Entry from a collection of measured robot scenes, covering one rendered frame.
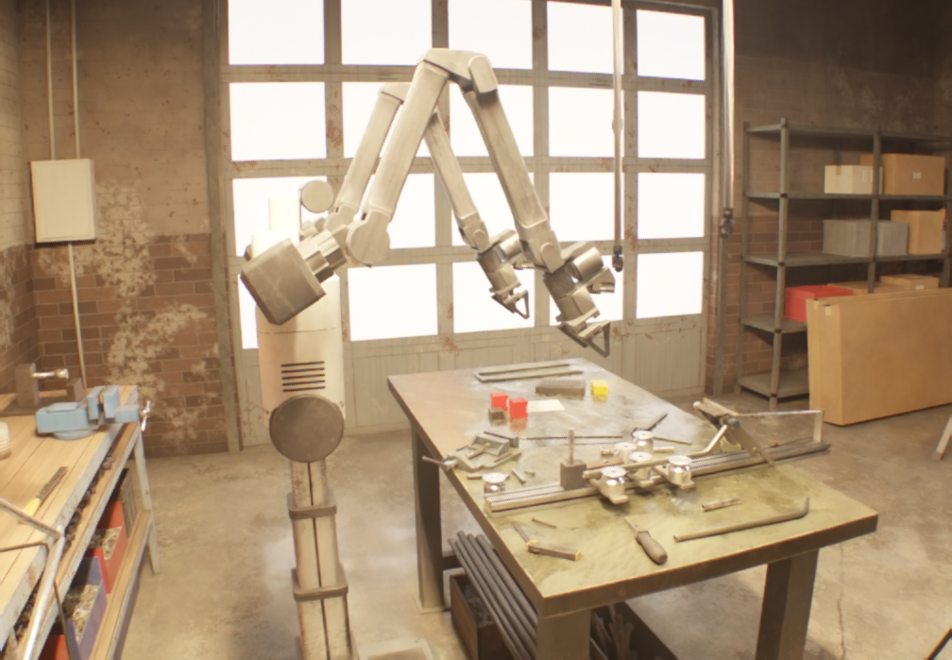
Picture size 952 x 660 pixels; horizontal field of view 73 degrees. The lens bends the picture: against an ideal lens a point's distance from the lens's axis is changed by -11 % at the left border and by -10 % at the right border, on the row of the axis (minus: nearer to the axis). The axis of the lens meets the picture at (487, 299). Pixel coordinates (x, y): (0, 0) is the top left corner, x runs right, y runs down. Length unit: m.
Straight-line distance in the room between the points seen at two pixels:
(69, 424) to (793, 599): 2.09
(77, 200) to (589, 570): 3.53
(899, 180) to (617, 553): 4.83
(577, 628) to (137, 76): 3.71
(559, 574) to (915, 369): 4.38
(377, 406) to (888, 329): 3.42
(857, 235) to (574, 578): 4.56
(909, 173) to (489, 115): 4.87
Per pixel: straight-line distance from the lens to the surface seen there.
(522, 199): 1.40
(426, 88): 1.35
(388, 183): 1.33
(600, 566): 1.35
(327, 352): 1.49
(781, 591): 1.75
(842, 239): 5.67
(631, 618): 2.42
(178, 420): 4.49
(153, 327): 4.37
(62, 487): 2.07
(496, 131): 1.38
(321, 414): 1.53
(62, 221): 4.28
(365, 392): 4.55
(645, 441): 1.72
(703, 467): 1.72
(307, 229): 1.76
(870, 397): 5.13
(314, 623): 1.80
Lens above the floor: 1.56
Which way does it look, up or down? 9 degrees down
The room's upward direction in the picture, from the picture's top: 1 degrees counter-clockwise
